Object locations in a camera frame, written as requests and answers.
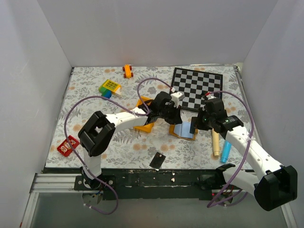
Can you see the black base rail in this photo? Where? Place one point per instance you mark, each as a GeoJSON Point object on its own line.
{"type": "Point", "coordinates": [152, 184]}

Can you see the beige toy microphone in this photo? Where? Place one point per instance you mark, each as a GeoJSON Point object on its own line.
{"type": "Point", "coordinates": [215, 143]}

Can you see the yellow green toy block house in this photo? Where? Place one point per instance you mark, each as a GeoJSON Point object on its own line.
{"type": "Point", "coordinates": [110, 87]}

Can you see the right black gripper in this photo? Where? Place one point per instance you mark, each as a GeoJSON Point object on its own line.
{"type": "Point", "coordinates": [197, 123]}

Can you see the red toy block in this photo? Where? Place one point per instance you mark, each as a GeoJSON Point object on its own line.
{"type": "Point", "coordinates": [65, 149]}

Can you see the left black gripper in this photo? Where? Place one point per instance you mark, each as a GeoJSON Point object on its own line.
{"type": "Point", "coordinates": [176, 118]}

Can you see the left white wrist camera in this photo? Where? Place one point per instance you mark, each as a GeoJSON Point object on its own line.
{"type": "Point", "coordinates": [176, 97]}

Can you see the tan leather card holder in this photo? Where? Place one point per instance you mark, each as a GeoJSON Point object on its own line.
{"type": "Point", "coordinates": [182, 131]}

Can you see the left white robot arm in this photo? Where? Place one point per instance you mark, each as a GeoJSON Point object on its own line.
{"type": "Point", "coordinates": [96, 134]}

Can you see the blue toy microphone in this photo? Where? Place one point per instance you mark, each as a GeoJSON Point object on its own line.
{"type": "Point", "coordinates": [225, 152]}

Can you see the black white chessboard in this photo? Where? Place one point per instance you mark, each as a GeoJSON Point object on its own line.
{"type": "Point", "coordinates": [193, 83]}

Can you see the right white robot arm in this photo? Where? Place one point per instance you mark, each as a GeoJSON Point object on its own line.
{"type": "Point", "coordinates": [272, 184]}

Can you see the floral table mat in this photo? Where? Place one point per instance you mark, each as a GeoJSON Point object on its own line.
{"type": "Point", "coordinates": [128, 149]}

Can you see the orange toy car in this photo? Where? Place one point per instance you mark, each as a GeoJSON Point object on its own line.
{"type": "Point", "coordinates": [127, 71]}

